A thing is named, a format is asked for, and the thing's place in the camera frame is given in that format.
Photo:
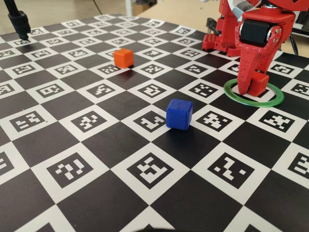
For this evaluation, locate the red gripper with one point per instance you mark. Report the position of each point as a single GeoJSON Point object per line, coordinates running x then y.
{"type": "Point", "coordinates": [255, 31]}

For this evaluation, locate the red cube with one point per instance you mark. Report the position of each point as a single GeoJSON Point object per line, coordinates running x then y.
{"type": "Point", "coordinates": [260, 84]}

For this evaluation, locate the blue cube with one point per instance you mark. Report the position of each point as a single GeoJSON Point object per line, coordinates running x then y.
{"type": "Point", "coordinates": [178, 116]}

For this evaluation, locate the red robot arm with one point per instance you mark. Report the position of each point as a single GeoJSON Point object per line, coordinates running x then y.
{"type": "Point", "coordinates": [224, 29]}

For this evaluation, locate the orange cube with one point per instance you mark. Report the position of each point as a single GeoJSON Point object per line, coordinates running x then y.
{"type": "Point", "coordinates": [123, 58]}

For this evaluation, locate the cardboard box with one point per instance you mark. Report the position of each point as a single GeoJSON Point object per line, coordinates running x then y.
{"type": "Point", "coordinates": [140, 8]}

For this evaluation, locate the checkerboard marker mat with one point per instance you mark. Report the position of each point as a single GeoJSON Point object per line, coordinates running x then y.
{"type": "Point", "coordinates": [108, 145]}

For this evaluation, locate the black tripod leg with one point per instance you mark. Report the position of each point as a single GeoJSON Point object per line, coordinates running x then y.
{"type": "Point", "coordinates": [20, 24]}

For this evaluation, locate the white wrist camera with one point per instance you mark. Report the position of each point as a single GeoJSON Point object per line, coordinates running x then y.
{"type": "Point", "coordinates": [241, 7]}

